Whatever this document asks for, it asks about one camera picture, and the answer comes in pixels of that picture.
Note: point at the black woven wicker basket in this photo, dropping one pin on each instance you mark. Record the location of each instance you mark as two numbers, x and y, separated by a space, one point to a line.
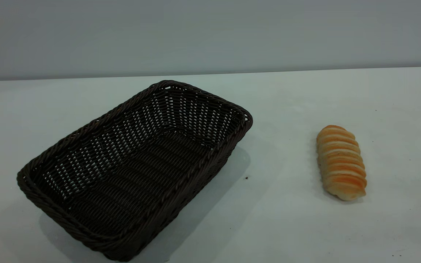
148 171

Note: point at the ridged golden bread roll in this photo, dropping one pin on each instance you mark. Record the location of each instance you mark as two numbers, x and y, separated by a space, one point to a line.
341 164

